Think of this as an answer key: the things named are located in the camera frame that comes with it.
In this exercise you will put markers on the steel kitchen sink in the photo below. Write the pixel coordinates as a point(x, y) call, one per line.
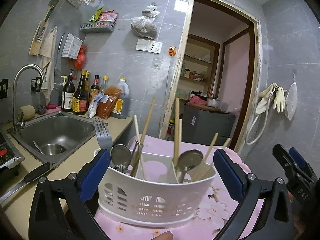
point(54, 137)

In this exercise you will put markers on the dark soy sauce bottle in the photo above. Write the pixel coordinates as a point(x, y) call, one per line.
point(80, 97)

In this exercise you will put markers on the kitchen knife black handle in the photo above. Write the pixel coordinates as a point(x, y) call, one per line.
point(29, 178)

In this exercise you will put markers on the orange spice bag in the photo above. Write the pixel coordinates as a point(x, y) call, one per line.
point(107, 103)

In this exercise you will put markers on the hanging mesh bag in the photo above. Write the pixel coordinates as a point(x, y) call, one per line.
point(291, 100)

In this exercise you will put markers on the dark wine bottle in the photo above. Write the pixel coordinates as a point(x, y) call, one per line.
point(67, 93)

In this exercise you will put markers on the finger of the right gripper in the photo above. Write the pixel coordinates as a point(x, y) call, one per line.
point(304, 168)
point(284, 159)

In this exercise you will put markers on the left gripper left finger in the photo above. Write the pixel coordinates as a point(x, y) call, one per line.
point(59, 209)

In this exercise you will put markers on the dark grey cabinet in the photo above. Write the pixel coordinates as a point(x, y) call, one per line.
point(200, 126)

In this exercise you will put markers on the hanging beige towel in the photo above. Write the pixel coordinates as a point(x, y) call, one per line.
point(47, 51)

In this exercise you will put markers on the white wall switch panel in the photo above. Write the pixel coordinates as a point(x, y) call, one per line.
point(149, 46)

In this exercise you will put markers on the orange wall hook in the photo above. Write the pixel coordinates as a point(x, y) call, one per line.
point(172, 51)

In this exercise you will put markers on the large steel spoon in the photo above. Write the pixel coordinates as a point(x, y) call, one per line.
point(187, 161)

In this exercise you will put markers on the hanging plastic bag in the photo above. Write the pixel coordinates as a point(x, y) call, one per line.
point(144, 25)

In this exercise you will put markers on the wooden cutting board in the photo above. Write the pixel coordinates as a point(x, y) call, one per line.
point(41, 29)

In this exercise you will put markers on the wooden door frame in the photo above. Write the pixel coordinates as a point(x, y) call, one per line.
point(253, 79)

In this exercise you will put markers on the grey wall shelf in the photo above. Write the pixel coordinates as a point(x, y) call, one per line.
point(98, 27)

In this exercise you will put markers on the white rubber gloves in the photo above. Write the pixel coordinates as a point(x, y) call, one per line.
point(272, 94)

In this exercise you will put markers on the white plastic utensil holder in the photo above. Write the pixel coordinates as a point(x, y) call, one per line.
point(158, 201)

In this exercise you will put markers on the red plastic bag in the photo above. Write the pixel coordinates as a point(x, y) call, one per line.
point(81, 58)

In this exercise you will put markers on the person's left hand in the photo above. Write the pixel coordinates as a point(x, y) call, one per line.
point(164, 236)

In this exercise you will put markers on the steel fork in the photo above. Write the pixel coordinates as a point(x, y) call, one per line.
point(103, 135)

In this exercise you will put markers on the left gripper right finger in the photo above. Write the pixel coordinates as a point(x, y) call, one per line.
point(275, 220)

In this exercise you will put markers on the white wall box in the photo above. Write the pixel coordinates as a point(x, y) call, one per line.
point(72, 47)

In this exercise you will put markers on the pink floral table cloth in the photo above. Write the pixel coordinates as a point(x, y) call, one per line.
point(214, 210)

